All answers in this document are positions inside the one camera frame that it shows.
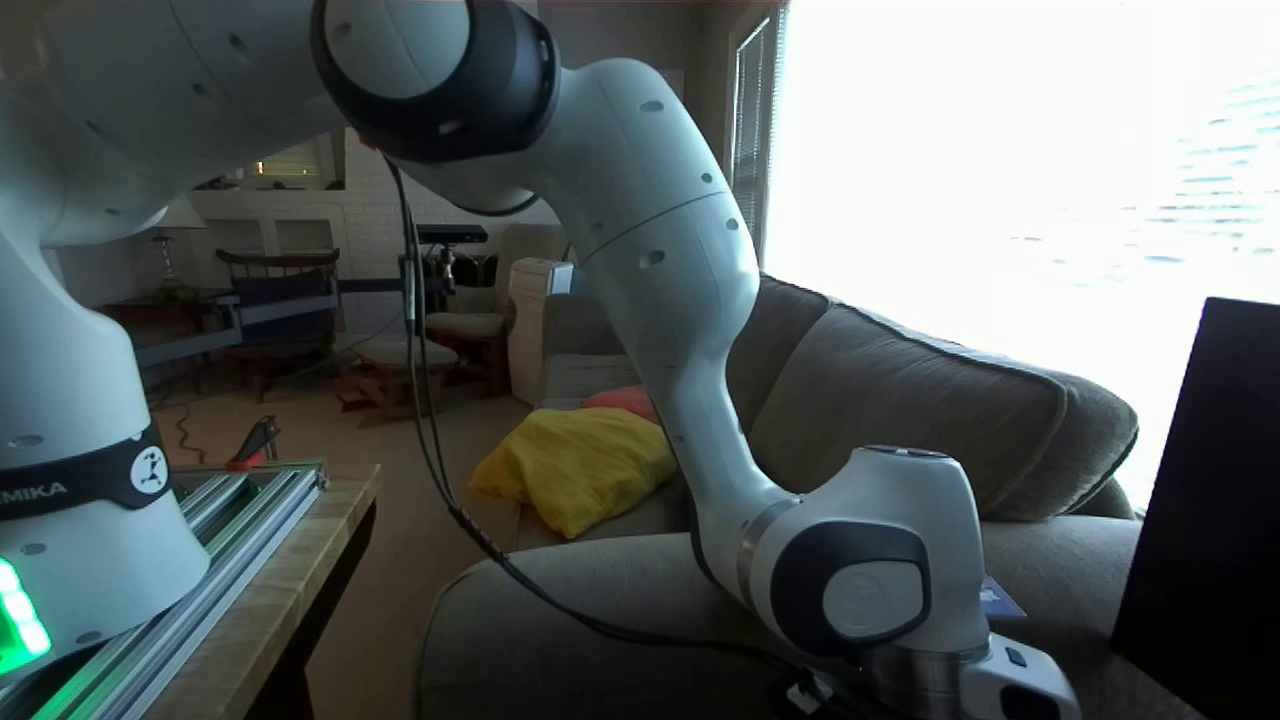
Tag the black exercise machine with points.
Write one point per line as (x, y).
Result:
(460, 266)

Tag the wooden table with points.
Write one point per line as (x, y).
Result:
(284, 584)

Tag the dark wooden chair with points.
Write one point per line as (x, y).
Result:
(283, 287)

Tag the red and black floor tool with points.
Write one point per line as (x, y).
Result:
(254, 443)

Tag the grey-green fabric sofa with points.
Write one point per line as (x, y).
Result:
(933, 403)

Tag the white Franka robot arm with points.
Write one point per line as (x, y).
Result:
(664, 266)

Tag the black monitor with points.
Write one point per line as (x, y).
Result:
(1215, 532)

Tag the window with white frame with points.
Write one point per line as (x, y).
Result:
(301, 161)

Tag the aluminium rail mounting frame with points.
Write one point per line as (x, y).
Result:
(201, 584)

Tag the beige footstool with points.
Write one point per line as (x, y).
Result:
(382, 380)

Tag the yellow blanket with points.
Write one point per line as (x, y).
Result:
(587, 461)

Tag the magazine with blue cover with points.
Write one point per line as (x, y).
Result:
(1001, 600)

